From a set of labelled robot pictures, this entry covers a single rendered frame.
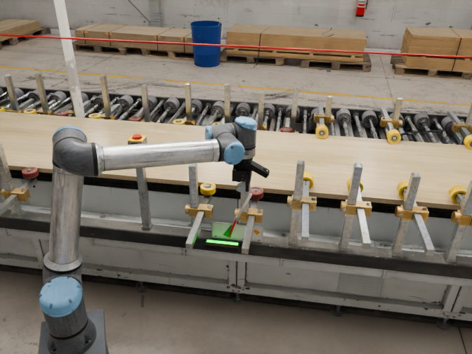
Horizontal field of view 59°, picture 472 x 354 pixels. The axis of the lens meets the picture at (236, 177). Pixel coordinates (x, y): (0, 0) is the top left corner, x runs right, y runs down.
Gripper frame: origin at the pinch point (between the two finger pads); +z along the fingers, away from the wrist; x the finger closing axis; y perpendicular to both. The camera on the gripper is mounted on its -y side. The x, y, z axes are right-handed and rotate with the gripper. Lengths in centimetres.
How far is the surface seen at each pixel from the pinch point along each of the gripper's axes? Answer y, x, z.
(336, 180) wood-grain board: -43, -39, 11
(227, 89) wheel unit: 29, -115, -10
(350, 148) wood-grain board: -55, -81, 11
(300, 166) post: -22.2, -5.8, -14.0
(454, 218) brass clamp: -93, -5, 6
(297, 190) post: -22.1, -5.7, -1.0
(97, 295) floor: 98, -21, 102
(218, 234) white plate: 15.2, -5.1, 29.1
